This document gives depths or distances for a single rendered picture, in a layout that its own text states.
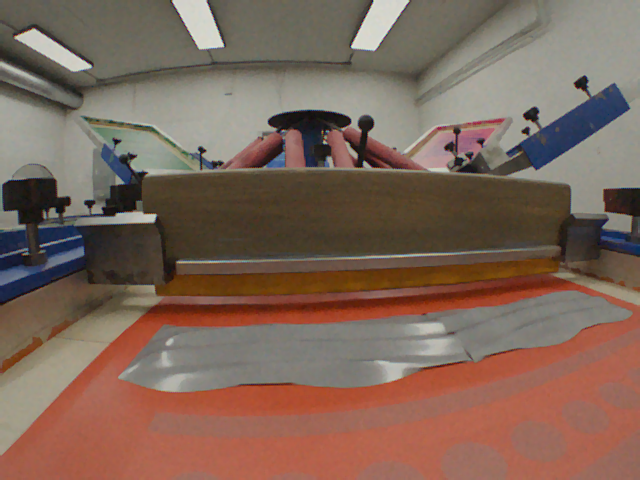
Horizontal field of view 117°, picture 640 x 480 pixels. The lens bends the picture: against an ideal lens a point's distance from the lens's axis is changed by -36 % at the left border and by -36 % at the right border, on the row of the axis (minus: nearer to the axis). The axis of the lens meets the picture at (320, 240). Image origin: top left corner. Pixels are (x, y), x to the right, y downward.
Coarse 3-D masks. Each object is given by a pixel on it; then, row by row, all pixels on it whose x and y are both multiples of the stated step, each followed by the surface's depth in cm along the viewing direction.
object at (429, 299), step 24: (408, 288) 27; (432, 288) 27; (456, 288) 26; (480, 288) 26; (504, 288) 25; (528, 288) 25; (552, 288) 24; (576, 288) 23; (576, 336) 14; (600, 336) 14; (480, 360) 14; (504, 360) 13; (528, 360) 13
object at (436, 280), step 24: (168, 288) 23; (192, 288) 23; (216, 288) 23; (240, 288) 23; (264, 288) 23; (288, 288) 24; (312, 288) 24; (336, 288) 24; (360, 288) 24; (384, 288) 25
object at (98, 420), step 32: (160, 320) 19; (192, 320) 20; (224, 320) 20; (256, 320) 20; (288, 320) 20; (320, 320) 20; (352, 320) 20; (128, 352) 14; (96, 384) 11; (128, 384) 12; (256, 384) 13; (288, 384) 13; (384, 384) 13; (416, 384) 12; (448, 384) 12; (64, 416) 8; (96, 416) 9; (128, 416) 9; (32, 448) 6; (64, 448) 7; (96, 448) 7; (128, 448) 8
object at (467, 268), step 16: (176, 272) 22; (320, 272) 24; (336, 272) 24; (352, 272) 24; (368, 272) 24; (384, 272) 24; (400, 272) 25; (416, 272) 25; (432, 272) 25; (448, 272) 25; (464, 272) 25
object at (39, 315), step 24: (576, 264) 29; (600, 264) 25; (624, 264) 22; (48, 288) 15; (72, 288) 17; (96, 288) 21; (120, 288) 25; (0, 312) 10; (24, 312) 12; (48, 312) 14; (72, 312) 17; (0, 336) 10; (24, 336) 12; (48, 336) 14; (0, 360) 10
